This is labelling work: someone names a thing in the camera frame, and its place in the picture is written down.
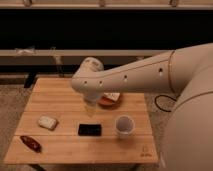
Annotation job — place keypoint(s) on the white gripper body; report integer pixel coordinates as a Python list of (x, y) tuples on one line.
[(90, 106)]

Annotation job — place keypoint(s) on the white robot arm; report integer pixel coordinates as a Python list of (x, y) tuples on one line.
[(187, 144)]

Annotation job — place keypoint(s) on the orange plate with food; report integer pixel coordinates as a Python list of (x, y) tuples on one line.
[(109, 99)]

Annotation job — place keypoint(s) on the black rectangular tray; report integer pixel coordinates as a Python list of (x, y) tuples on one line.
[(90, 130)]

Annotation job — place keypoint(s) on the white cup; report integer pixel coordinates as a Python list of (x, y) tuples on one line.
[(124, 126)]

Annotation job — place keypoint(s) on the wooden table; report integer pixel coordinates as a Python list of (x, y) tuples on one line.
[(54, 97)]

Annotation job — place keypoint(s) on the white rounded block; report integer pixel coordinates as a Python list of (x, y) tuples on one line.
[(47, 122)]

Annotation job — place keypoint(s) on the dark red oblong object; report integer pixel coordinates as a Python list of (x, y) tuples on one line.
[(31, 143)]

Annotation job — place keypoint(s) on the clear plastic bag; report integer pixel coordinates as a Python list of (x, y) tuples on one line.
[(25, 52)]

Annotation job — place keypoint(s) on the white horizontal shelf rail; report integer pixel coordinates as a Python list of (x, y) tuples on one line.
[(74, 57)]

